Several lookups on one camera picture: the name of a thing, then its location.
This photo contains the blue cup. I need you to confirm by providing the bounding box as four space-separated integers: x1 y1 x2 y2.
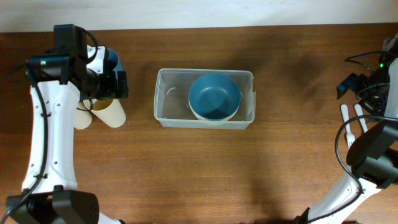
106 49 124 72

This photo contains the cream cup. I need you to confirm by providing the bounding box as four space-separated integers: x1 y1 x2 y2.
83 99 126 128
74 102 92 129

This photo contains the blue bowl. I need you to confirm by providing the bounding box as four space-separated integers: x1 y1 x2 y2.
188 73 241 119

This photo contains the cream bowl front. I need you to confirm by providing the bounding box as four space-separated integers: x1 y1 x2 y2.
200 120 229 126

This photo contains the cream bowl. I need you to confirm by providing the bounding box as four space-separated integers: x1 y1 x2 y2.
200 120 229 126
188 103 238 121

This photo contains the cream bowl back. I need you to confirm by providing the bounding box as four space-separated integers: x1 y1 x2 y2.
188 103 238 121

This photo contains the left arm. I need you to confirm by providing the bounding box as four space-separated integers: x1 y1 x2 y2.
4 24 129 223

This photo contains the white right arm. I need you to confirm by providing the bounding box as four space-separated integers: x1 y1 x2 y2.
294 35 397 223

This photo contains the clear plastic container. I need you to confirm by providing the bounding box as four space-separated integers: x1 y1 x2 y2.
154 68 256 129

